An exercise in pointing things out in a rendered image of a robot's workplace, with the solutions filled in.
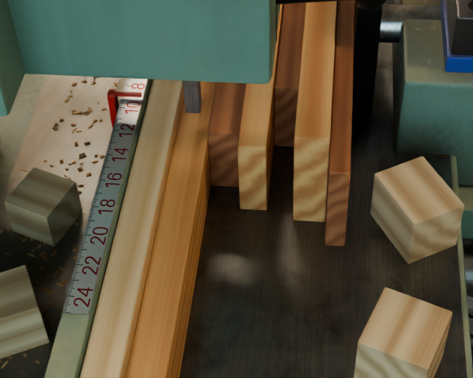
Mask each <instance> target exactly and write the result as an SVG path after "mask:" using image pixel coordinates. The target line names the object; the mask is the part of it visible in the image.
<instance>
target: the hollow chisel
mask: <svg viewBox="0 0 473 378"><path fill-rule="evenodd" d="M182 83H183V91H184V99H185V112H186V113H200V111H201V107H202V97H201V87H200V81H182Z"/></svg>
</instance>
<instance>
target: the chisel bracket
mask: <svg viewBox="0 0 473 378"><path fill-rule="evenodd" d="M8 4H9V8H10V11H11V16H12V20H13V23H14V28H15V32H16V35H17V40H18V44H19V47H20V52H21V55H22V58H23V64H24V67H25V70H26V72H25V74H44V75H62V76H79V77H113V78H131V79H148V80H182V81H200V82H218V83H252V84H267V83H269V82H270V80H271V78H272V76H273V64H274V57H275V50H276V42H277V31H278V24H279V11H280V4H276V0H8Z"/></svg>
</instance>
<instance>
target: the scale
mask: <svg viewBox="0 0 473 378"><path fill-rule="evenodd" d="M147 81H148V79H131V78H127V79H126V82H125V87H124V90H123V91H124V92H142V97H122V98H121V101H120V104H119V108H118V112H117V114H116V120H115V122H114V126H113V130H112V133H111V136H110V141H109V144H108V147H107V152H106V155H105V159H104V163H103V166H102V169H101V174H100V177H99V180H98V185H97V188H96V191H95V195H94V199H93V202H92V207H91V210H90V213H89V217H88V220H87V224H86V228H85V232H84V234H83V240H82V242H81V246H80V250H79V253H78V256H77V261H76V264H75V267H74V272H73V275H72V278H71V283H70V286H69V289H68V294H67V297H66V299H65V305H64V307H63V311H62V313H63V314H75V315H87V316H88V315H89V311H90V307H91V304H92V299H93V295H94V292H95V287H96V283H97V280H98V275H99V271H100V268H101V263H102V259H103V256H104V251H105V247H106V244H107V239H108V235H109V232H110V227H111V223H112V220H113V215H114V211H115V208H116V204H117V200H118V197H119V192H120V188H121V185H122V180H123V176H124V173H125V168H126V164H127V161H128V156H129V152H130V149H131V144H132V140H133V137H134V132H135V128H136V125H137V120H138V116H139V113H140V108H141V104H142V101H143V96H144V92H145V90H146V84H147Z"/></svg>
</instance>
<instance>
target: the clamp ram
mask: <svg viewBox="0 0 473 378"><path fill-rule="evenodd" d="M407 19H414V20H441V8H440V6H424V5H402V4H383V5H382V6H381V7H379V8H377V9H374V10H367V9H364V8H362V7H361V6H359V5H358V4H357V3H356V2H355V19H354V77H353V106H352V118H370V117H371V116H372V105H373V97H374V89H375V75H376V68H377V60H378V45H379V43H396V44H398V43H399V39H400V32H401V26H402V23H403V21H405V20H407Z"/></svg>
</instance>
